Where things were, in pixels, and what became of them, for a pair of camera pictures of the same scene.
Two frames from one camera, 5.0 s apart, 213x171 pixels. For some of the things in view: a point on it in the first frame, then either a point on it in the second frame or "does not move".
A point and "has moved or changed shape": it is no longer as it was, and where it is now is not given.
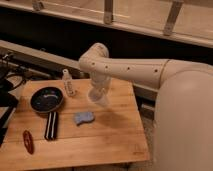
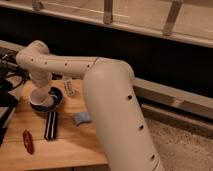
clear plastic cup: x=97 y=94 has moved or changed shape
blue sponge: x=83 y=116 does not move
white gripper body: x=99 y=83 → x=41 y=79
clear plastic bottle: x=69 y=86 does not move
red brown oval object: x=28 y=141 does not move
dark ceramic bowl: x=46 y=99 does not move
